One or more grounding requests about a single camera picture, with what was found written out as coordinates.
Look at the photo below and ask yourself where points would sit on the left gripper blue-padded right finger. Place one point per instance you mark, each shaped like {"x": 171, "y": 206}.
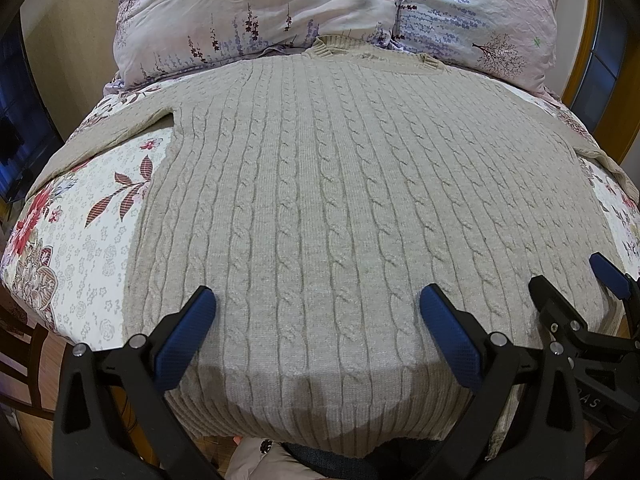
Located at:
{"x": 524, "y": 420}

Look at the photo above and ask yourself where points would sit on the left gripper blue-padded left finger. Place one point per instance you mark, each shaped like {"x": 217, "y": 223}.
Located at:
{"x": 112, "y": 420}

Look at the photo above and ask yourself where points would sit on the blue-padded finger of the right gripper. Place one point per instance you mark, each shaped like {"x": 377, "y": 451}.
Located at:
{"x": 560, "y": 318}
{"x": 621, "y": 284}

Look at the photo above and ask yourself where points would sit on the beige cable knit sweater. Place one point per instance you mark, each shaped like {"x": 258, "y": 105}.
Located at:
{"x": 316, "y": 195}

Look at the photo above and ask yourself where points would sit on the dark wooden chair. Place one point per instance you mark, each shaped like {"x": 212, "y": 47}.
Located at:
{"x": 22, "y": 344}

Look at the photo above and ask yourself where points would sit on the floral quilted bedspread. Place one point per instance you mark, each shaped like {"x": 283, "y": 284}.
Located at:
{"x": 66, "y": 256}

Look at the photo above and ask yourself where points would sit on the pink floral pillow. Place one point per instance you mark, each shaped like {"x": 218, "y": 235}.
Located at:
{"x": 513, "y": 40}

